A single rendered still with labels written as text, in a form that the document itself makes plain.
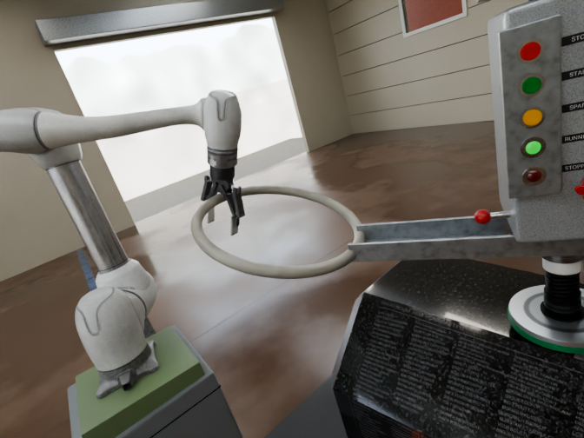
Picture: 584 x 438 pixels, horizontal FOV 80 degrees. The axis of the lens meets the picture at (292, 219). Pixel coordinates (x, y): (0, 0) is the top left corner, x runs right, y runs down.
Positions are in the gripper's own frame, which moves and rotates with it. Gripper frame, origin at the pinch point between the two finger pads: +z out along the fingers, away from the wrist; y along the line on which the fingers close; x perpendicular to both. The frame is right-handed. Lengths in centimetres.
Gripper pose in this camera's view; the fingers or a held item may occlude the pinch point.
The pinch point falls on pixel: (222, 222)
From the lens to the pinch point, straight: 117.0
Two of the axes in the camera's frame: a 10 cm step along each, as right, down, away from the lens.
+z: -1.0, 8.7, 4.8
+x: 5.8, -3.4, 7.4
